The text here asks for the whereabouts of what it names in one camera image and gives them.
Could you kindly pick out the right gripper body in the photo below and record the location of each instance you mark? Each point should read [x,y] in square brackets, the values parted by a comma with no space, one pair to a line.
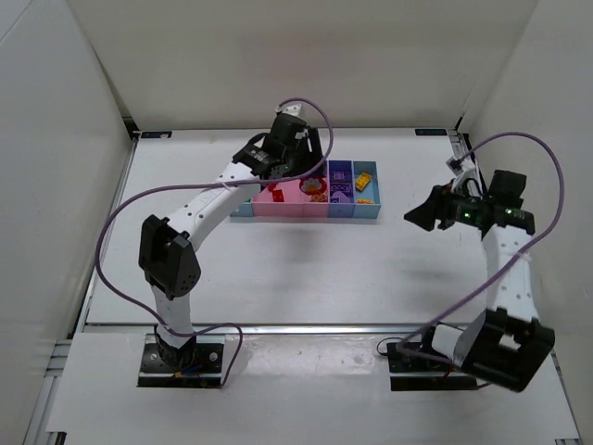
[444,209]

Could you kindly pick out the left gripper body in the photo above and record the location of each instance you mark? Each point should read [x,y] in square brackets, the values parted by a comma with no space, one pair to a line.
[306,155]

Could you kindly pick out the red flower lego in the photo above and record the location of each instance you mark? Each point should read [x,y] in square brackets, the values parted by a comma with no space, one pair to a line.
[313,186]

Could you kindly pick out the lavender lego piece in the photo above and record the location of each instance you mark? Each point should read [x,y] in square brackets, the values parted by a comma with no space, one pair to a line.
[340,176]

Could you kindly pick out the red curved lego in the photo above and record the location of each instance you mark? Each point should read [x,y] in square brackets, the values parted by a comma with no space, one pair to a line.
[277,196]

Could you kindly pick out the brown lego plate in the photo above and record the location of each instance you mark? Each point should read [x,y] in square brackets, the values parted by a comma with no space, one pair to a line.
[318,198]

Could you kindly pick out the yellow lego brick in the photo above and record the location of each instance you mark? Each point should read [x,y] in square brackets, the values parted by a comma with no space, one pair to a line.
[362,181]

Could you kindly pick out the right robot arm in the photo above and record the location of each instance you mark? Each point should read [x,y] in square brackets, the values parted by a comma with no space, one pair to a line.
[506,344]

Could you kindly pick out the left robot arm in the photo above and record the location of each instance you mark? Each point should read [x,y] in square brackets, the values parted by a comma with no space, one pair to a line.
[169,245]

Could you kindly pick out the large pink bin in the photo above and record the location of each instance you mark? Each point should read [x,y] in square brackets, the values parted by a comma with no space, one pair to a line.
[292,207]

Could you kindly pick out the light blue right bin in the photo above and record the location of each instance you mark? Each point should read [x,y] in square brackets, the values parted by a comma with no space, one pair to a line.
[372,191]

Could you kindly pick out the light blue bin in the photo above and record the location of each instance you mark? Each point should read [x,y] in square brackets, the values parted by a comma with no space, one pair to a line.
[372,191]
[245,210]

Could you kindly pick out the small pink bin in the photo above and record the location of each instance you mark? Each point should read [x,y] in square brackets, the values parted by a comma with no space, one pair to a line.
[316,210]

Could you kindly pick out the light blue left bin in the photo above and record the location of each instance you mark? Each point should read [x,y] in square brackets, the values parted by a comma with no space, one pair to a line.
[245,210]

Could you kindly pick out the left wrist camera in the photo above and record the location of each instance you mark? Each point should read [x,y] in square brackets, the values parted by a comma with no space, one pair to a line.
[293,110]

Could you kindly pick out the aluminium front rail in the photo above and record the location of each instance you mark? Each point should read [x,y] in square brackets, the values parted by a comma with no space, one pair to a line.
[272,329]

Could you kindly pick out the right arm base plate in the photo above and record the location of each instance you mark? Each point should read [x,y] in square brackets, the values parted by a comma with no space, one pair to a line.
[414,374]

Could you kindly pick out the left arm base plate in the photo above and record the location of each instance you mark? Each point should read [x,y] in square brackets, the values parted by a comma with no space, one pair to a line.
[196,365]

